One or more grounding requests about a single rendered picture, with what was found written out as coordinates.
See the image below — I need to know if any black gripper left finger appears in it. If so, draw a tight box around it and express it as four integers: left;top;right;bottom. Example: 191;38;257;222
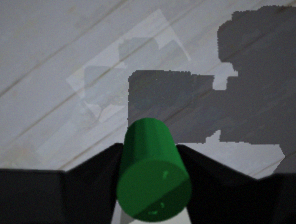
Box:
0;143;123;224

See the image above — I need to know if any dark green cylinder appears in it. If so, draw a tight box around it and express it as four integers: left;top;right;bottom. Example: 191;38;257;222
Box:
116;118;192;223

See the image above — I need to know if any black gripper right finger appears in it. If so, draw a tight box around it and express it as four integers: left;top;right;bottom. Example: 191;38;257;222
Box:
176;144;296;224

